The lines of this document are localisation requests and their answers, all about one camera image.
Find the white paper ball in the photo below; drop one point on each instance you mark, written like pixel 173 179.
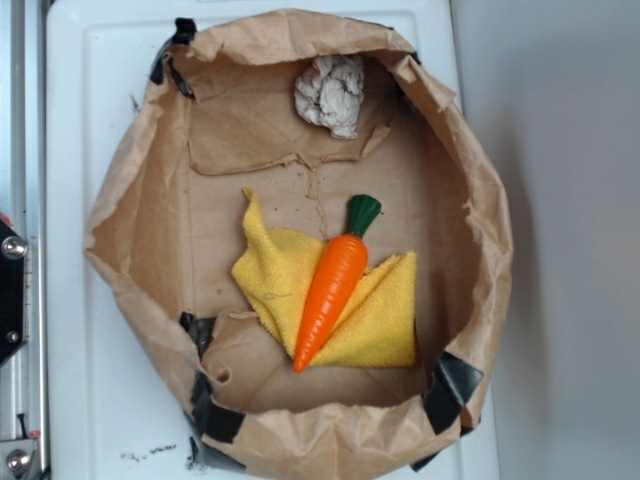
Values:
pixel 330 92

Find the orange plastic toy carrot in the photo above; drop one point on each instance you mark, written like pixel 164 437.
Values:
pixel 341 265

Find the yellow microfiber cloth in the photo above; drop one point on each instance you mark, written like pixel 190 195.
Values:
pixel 376 328

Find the brown paper bag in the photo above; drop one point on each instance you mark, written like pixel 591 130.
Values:
pixel 166 229

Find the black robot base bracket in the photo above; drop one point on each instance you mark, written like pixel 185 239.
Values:
pixel 14 251

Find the silver metal rail frame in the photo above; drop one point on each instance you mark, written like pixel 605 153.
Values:
pixel 24 403

